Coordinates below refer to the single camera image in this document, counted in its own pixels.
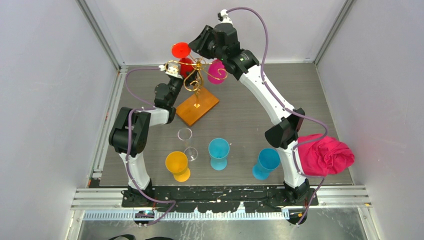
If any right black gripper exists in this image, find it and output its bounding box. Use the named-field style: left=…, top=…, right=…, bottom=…
left=186, top=25, right=225, bottom=62

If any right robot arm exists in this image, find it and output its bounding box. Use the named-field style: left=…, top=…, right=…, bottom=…
left=188, top=23, right=310, bottom=205

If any gold wire glass rack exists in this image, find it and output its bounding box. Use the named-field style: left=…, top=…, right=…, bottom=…
left=166, top=57, right=220, bottom=127

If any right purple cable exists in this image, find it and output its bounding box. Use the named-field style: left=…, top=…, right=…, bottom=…
left=225, top=6, right=330, bottom=226

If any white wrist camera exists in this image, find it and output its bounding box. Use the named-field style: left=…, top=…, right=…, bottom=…
left=217, top=9, right=233, bottom=25
left=158, top=62, right=183, bottom=79

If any blue wine glass centre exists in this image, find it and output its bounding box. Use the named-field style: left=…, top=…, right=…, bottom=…
left=208, top=138, right=230, bottom=171

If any pink plastic wine glass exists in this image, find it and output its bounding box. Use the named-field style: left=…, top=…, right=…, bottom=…
left=207, top=59, right=228, bottom=85

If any blue wine glass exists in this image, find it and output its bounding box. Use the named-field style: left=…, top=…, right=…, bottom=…
left=252, top=148, right=281, bottom=180
left=208, top=138, right=230, bottom=171

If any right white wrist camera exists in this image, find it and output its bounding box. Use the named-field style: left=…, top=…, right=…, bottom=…
left=217, top=9, right=233, bottom=25

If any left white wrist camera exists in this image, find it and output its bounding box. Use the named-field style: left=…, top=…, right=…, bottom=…
left=158, top=62, right=183, bottom=79

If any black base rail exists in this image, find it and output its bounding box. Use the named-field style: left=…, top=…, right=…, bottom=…
left=120, top=185, right=318, bottom=213

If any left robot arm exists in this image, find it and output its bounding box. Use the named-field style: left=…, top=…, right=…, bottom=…
left=108, top=76, right=184, bottom=207

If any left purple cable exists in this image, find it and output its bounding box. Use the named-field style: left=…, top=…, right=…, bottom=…
left=124, top=67, right=176, bottom=226

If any clear wine glass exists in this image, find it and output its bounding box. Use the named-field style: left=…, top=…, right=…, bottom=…
left=177, top=127, right=198, bottom=162

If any yellow plastic wine glass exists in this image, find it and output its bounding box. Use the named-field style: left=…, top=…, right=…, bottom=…
left=165, top=151, right=191, bottom=183

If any pink crumpled cloth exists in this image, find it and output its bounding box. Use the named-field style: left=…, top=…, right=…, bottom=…
left=298, top=133, right=355, bottom=177

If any blue wine glass right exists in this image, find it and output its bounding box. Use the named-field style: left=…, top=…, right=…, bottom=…
left=252, top=148, right=281, bottom=180

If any purple cable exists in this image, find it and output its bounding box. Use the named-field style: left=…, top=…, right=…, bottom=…
left=124, top=67, right=176, bottom=226
left=225, top=6, right=330, bottom=226

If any red plastic wine glass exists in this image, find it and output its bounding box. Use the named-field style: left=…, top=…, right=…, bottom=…
left=171, top=42, right=194, bottom=78

